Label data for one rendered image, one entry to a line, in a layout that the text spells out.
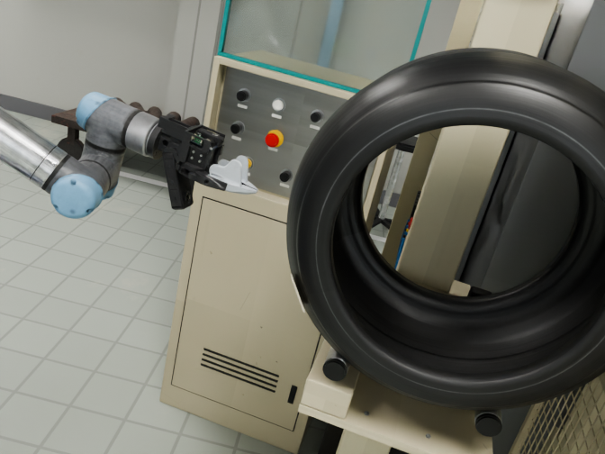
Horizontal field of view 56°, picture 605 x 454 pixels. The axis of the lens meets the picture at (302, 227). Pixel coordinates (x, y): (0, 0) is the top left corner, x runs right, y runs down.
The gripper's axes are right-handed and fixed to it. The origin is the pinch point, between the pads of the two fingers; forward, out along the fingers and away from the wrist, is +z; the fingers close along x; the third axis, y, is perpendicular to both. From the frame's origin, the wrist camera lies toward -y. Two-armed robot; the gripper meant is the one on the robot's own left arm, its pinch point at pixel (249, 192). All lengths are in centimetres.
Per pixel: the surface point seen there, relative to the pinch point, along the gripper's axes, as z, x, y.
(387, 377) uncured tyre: 35.9, -12.3, -15.4
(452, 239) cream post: 40.3, 28.1, -2.0
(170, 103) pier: -159, 315, -91
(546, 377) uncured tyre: 57, -13, -3
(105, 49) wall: -227, 324, -75
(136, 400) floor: -30, 59, -119
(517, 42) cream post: 34, 28, 40
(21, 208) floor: -163, 163, -136
